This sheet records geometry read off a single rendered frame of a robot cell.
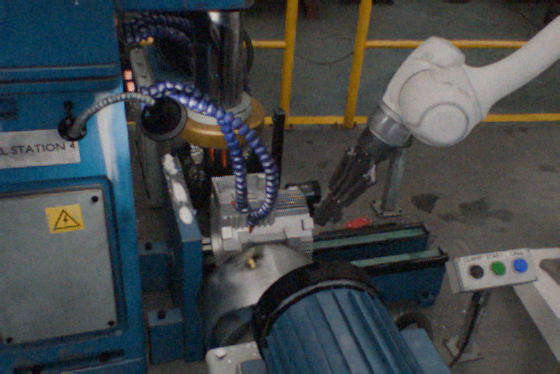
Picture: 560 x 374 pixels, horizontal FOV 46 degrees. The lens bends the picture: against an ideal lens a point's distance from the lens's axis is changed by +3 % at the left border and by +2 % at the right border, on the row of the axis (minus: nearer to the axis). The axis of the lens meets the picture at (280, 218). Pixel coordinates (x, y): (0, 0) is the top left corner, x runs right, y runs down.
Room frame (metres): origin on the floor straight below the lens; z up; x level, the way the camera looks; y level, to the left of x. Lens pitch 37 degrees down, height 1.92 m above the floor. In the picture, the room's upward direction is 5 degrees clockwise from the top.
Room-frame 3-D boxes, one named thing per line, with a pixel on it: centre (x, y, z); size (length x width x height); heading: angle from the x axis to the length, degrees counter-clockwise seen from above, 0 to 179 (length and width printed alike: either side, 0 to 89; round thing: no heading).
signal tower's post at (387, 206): (1.57, -0.32, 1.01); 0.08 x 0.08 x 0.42; 19
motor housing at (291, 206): (1.14, 0.04, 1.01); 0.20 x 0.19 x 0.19; 108
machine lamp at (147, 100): (0.82, 0.24, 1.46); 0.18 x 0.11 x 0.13; 109
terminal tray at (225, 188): (1.12, 0.08, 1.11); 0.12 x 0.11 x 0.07; 108
